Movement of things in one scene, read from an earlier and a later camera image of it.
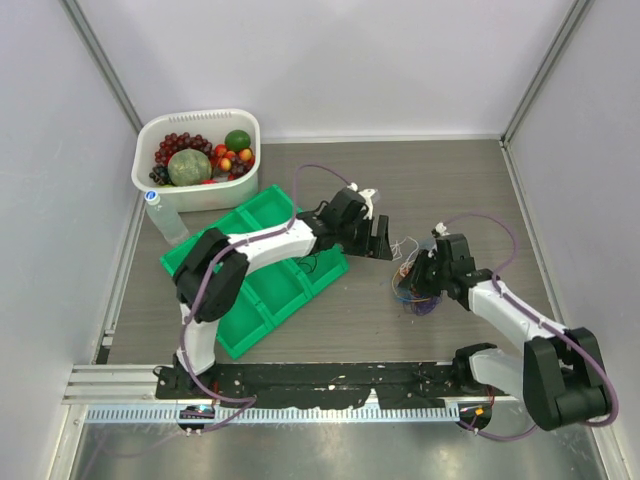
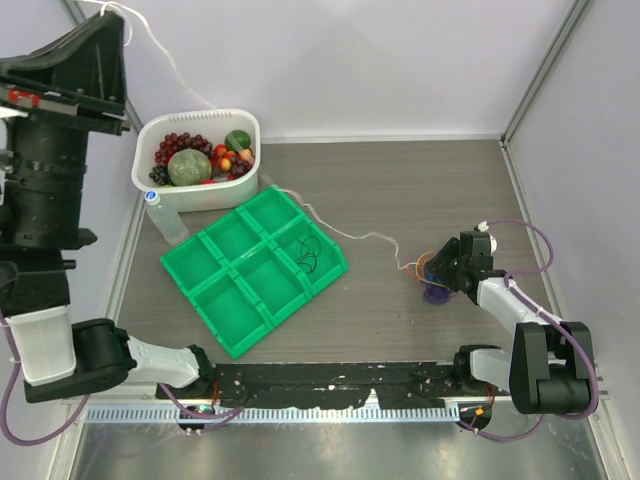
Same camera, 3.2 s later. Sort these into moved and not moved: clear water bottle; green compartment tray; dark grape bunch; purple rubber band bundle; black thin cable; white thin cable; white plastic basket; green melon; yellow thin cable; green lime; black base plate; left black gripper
Moved: white thin cable; purple rubber band bundle; left black gripper; yellow thin cable
Not moved: green melon; black base plate; dark grape bunch; white plastic basket; black thin cable; green lime; green compartment tray; clear water bottle
